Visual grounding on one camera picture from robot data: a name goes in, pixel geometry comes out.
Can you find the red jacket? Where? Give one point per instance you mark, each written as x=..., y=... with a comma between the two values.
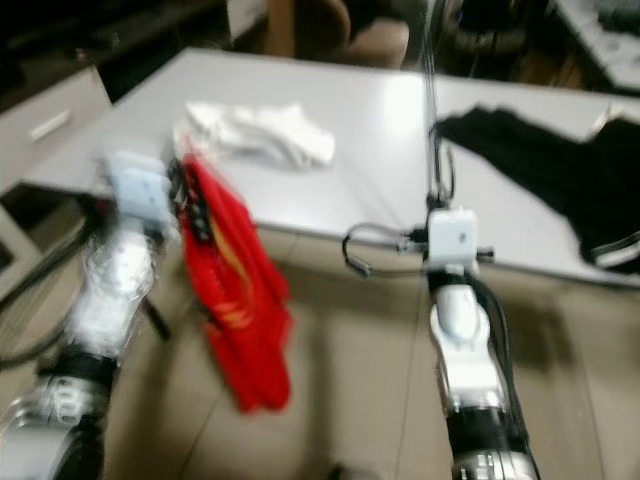
x=240, y=300

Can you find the black garment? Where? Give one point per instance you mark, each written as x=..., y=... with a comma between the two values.
x=540, y=170

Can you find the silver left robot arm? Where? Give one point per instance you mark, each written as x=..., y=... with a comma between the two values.
x=105, y=310

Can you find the white garment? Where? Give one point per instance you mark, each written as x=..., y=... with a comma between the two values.
x=255, y=135

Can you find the grey drawer cabinet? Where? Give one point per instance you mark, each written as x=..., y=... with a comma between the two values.
x=50, y=120

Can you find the brown chair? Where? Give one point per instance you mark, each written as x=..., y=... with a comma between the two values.
x=350, y=35

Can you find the white desk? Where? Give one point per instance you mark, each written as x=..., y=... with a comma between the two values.
x=600, y=40

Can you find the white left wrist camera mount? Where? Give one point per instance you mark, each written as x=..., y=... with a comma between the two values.
x=140, y=195

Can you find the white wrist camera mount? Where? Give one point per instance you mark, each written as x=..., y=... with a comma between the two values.
x=452, y=240
x=140, y=195

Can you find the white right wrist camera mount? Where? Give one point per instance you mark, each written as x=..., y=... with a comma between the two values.
x=452, y=240

